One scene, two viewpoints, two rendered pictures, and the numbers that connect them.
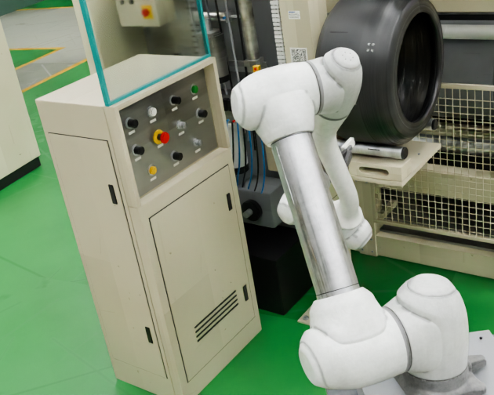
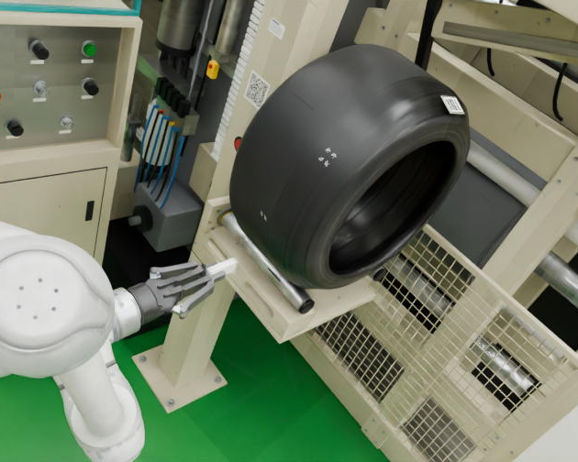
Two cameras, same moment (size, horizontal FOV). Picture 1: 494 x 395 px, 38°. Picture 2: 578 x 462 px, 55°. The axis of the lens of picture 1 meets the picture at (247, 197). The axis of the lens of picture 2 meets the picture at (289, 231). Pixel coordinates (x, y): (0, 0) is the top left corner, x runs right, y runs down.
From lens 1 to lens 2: 1.45 m
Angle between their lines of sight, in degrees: 11
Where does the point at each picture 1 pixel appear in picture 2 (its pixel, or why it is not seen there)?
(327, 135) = not seen: hidden behind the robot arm
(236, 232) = (87, 246)
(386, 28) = (370, 143)
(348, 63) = (16, 326)
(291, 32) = (262, 50)
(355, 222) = (105, 442)
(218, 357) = not seen: hidden behind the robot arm
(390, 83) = (327, 225)
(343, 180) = (83, 403)
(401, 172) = (288, 328)
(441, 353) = not seen: outside the picture
